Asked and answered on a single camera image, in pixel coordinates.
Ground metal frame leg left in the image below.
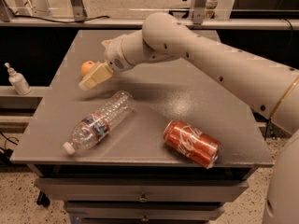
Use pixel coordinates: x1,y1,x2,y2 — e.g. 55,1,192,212
70,0,87,22

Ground black cable on ledge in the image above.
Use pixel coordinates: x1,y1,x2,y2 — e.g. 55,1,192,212
8,9,111,24

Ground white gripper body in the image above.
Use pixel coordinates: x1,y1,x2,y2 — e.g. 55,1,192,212
104,35,135,73

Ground white pump dispenser bottle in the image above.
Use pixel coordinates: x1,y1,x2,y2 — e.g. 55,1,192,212
5,63,31,95

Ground metal frame leg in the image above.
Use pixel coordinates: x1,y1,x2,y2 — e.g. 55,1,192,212
70,0,87,22
191,0,206,25

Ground orange fruit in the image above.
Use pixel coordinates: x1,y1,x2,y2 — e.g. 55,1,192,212
80,61,95,77

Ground clear plastic water bottle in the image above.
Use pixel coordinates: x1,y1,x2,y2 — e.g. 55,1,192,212
63,91,135,155

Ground metal frame leg right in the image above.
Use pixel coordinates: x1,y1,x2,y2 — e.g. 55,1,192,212
191,0,206,25

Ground black cables on floor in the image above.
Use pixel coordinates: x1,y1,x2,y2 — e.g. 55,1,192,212
0,131,20,166

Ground grey drawer cabinet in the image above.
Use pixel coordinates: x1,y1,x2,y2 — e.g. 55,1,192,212
12,30,273,224

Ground red Coca-Cola can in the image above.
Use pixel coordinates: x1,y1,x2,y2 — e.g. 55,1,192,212
164,120,221,169

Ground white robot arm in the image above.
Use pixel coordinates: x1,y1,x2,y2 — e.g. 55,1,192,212
79,13,299,224

